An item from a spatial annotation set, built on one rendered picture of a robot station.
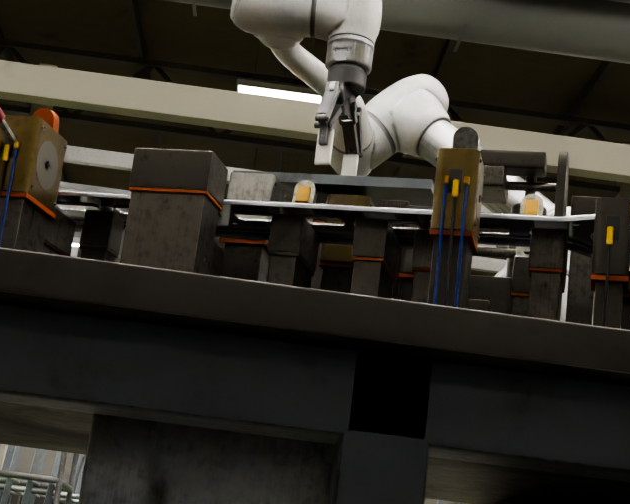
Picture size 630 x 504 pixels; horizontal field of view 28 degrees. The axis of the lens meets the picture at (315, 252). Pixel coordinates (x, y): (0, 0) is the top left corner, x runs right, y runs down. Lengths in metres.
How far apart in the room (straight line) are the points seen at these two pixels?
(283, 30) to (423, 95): 0.60
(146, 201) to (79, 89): 6.54
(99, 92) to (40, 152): 6.43
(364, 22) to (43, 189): 0.80
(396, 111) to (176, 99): 5.40
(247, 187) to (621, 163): 6.47
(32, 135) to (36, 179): 0.06
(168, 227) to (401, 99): 1.25
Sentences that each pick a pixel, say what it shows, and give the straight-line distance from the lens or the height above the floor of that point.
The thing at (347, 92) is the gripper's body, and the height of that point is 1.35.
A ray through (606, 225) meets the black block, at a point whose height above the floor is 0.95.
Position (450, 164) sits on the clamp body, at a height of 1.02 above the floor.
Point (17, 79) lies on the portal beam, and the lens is 8.42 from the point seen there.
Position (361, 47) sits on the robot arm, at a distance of 2.40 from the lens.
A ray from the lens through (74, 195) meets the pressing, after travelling 1.98.
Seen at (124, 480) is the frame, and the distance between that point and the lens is 1.38.
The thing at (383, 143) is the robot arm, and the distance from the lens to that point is 2.91.
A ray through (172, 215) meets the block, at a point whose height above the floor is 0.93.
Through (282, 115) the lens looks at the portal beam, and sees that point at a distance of 8.21.
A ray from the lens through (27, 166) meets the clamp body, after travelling 1.86.
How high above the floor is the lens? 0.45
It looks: 15 degrees up
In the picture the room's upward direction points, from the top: 7 degrees clockwise
